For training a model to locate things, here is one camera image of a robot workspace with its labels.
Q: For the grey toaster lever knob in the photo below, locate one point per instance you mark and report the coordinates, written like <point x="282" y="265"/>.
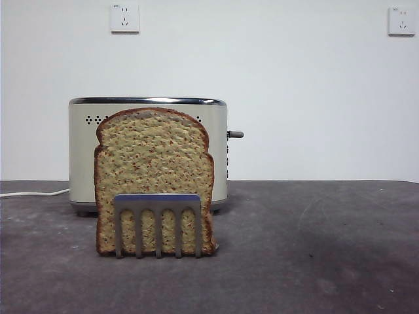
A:
<point x="237" y="134"/>

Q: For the brown bread slice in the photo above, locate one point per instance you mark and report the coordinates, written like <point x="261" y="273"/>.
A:
<point x="154" y="157"/>

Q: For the steel toast rack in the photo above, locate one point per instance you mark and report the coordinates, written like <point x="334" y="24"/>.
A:
<point x="157" y="200"/>

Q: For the cream white toaster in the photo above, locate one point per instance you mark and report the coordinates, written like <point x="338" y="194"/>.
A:
<point x="82" y="157"/>

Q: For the white wall socket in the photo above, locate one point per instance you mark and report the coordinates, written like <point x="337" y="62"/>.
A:
<point x="401" y="21"/>
<point x="124" y="19"/>

